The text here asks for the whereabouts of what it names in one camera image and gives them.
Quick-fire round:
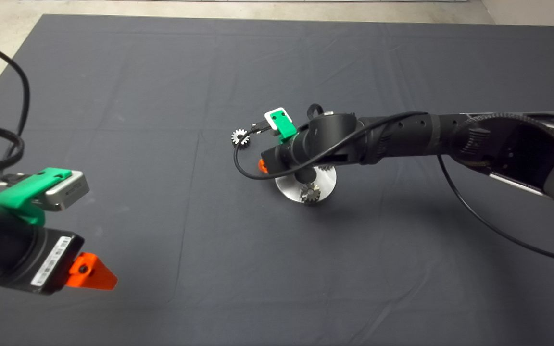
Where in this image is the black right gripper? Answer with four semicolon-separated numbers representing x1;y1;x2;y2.
257;137;317;184

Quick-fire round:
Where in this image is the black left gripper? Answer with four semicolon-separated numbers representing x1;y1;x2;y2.
25;227;118;295

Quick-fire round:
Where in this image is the round steel plate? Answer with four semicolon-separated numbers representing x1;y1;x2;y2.
276;166;337;204

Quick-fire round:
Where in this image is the dark grey table cloth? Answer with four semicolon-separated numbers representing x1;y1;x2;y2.
0;13;554;346

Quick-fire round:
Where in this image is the thin black right camera cable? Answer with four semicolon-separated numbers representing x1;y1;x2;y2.
233;111;554;268

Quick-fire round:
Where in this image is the thin black camera cable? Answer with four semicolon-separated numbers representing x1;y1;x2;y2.
0;36;31;188
233;111;554;268

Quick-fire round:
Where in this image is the green right wrist camera mount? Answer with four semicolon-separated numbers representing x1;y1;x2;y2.
272;111;298;144

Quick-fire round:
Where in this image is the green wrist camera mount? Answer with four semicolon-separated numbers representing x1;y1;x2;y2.
0;168;72;226
272;111;298;144

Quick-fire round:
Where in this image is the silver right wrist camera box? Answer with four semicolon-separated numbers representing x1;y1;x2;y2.
264;107;291;131

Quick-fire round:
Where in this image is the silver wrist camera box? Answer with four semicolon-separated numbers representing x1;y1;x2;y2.
264;107;291;131
44;171;90;212

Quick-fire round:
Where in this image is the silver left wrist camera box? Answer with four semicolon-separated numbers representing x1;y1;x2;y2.
44;171;90;212

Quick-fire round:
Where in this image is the green left wrist camera mount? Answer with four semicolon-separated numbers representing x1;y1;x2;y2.
0;168;72;226

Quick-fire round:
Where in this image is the thin black left camera cable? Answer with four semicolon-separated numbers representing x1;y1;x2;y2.
0;36;31;188

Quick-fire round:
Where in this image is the thick braided right arm cable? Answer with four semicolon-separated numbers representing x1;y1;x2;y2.
460;113;554;166

